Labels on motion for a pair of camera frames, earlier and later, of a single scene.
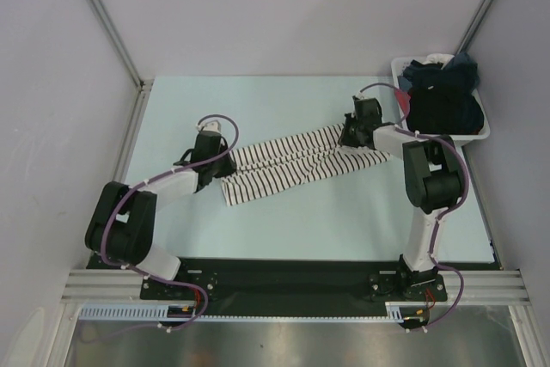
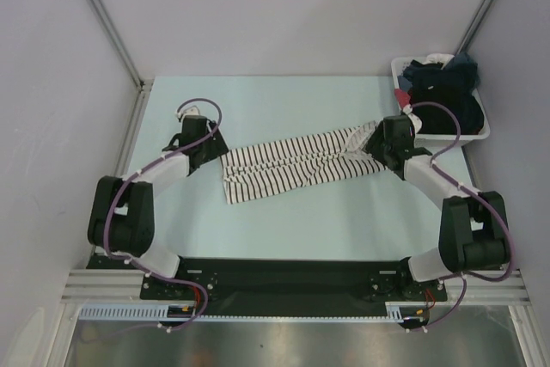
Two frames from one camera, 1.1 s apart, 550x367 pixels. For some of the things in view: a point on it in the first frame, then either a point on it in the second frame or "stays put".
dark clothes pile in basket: x=442 y=98 stays put
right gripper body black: x=351 y=134 to x=377 y=146
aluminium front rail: x=480 y=286 stays put
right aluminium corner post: x=485 y=5 stays put
